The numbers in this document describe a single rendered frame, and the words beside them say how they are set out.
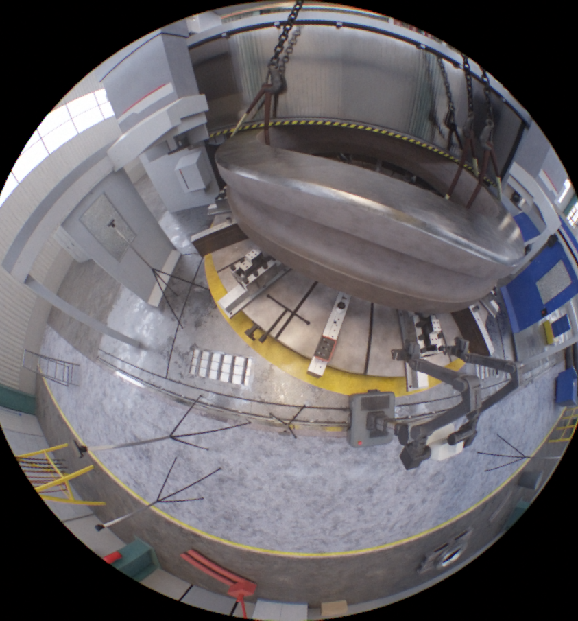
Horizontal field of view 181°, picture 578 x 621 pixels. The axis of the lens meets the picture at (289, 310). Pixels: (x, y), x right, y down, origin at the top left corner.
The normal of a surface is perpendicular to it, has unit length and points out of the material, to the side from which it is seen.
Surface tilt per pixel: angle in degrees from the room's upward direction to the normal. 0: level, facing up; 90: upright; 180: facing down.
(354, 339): 0
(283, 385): 0
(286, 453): 0
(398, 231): 90
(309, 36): 90
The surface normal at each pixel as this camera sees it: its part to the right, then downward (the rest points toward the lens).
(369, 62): -0.08, 0.91
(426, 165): -0.86, 0.49
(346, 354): -0.07, -0.42
